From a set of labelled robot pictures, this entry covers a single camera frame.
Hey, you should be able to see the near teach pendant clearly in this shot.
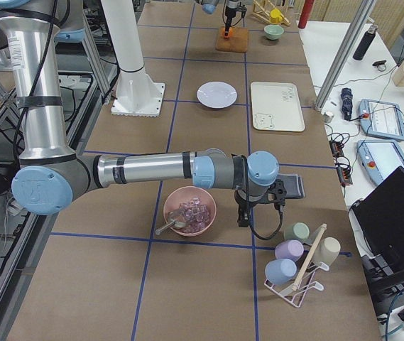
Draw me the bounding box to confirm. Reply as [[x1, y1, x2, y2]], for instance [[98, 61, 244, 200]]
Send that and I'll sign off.
[[356, 139, 404, 185]]

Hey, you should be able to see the sage green cup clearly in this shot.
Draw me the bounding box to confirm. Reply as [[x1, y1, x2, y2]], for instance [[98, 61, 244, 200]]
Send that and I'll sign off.
[[283, 222, 310, 242]]

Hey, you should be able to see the wooden cup rack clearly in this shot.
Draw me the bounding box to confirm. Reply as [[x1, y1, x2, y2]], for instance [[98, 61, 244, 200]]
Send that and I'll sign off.
[[253, 0, 291, 26]]

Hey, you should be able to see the small metal cup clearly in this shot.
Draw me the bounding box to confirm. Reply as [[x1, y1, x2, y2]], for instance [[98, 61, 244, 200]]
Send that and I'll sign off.
[[323, 112, 334, 124]]

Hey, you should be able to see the yellow cup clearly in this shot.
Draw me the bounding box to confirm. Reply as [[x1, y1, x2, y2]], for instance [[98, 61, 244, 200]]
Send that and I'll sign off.
[[269, 8, 285, 24]]

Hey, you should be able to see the folded dark blue umbrella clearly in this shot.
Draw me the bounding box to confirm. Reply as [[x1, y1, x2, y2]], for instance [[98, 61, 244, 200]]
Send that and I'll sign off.
[[341, 87, 353, 121]]

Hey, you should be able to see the black laptop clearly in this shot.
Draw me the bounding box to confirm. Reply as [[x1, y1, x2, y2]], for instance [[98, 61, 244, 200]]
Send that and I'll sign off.
[[352, 166, 404, 265]]

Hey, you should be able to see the white ribbed plate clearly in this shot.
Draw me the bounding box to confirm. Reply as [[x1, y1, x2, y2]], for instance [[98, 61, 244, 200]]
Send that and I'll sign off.
[[197, 81, 238, 109]]

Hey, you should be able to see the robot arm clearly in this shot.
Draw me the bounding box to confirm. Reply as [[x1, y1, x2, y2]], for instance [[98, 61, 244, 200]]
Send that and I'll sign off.
[[0, 1, 285, 227], [196, 0, 247, 38]]

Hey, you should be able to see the white wire cup rack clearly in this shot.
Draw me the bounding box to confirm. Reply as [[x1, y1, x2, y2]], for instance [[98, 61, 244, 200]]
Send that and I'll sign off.
[[264, 224, 330, 308]]

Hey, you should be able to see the metal scoop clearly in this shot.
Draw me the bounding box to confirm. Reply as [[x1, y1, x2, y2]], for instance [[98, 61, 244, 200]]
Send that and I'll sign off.
[[155, 209, 187, 235]]

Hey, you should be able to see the beige cup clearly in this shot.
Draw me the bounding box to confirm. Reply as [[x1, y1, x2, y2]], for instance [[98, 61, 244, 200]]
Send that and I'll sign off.
[[317, 237, 341, 266]]

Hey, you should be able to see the orange fruit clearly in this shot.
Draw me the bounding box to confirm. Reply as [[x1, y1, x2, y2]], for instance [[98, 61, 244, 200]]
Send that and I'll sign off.
[[222, 30, 233, 38]]

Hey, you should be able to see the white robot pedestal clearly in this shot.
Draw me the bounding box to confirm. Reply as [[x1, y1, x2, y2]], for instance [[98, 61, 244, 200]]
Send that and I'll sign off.
[[102, 0, 165, 117]]

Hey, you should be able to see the red fire extinguisher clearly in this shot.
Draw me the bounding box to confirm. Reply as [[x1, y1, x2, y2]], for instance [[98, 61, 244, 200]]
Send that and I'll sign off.
[[297, 0, 315, 29]]

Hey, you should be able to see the mint green bowl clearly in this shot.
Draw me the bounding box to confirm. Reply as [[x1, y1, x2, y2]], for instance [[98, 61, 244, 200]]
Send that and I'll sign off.
[[263, 24, 285, 40]]

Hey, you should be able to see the far teach pendant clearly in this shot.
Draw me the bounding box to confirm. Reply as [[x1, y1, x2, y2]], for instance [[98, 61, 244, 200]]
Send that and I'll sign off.
[[358, 99, 404, 141]]

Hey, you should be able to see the folded grey cloth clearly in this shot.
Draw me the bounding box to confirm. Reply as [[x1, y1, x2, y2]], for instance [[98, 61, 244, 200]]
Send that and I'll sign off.
[[278, 173, 305, 199]]

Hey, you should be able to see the teach pendant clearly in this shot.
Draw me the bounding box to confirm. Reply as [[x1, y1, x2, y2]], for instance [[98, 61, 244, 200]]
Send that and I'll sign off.
[[356, 139, 404, 185], [358, 99, 404, 141]]

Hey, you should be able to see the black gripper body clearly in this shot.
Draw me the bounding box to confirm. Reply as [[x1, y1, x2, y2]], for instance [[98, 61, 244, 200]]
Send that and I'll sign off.
[[234, 190, 263, 218], [224, 0, 246, 25]]

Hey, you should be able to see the blue cup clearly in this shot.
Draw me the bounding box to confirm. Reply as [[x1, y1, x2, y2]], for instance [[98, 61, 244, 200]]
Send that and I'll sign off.
[[265, 259, 297, 285]]

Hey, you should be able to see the cream bear tray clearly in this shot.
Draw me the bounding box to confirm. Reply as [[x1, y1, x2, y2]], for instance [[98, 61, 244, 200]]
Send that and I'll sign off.
[[251, 82, 305, 132]]

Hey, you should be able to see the pink bowl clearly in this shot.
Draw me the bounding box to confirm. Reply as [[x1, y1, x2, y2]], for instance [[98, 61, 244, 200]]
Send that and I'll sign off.
[[163, 186, 217, 237]]

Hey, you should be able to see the lilac cup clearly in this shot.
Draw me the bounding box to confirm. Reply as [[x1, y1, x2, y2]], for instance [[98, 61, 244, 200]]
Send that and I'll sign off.
[[274, 239, 304, 262]]

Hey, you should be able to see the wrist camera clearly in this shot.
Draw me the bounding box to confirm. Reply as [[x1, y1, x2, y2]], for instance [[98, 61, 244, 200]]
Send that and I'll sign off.
[[267, 180, 287, 207]]

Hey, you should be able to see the black water bottle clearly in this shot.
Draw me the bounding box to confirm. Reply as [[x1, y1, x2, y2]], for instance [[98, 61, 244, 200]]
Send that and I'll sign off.
[[352, 24, 378, 61]]

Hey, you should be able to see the aluminium frame post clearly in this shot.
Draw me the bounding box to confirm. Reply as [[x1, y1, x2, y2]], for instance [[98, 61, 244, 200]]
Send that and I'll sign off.
[[314, 0, 376, 112]]

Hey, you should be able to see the brown wooden tray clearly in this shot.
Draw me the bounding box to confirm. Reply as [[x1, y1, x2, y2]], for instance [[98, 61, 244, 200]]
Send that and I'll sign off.
[[215, 27, 249, 53]]

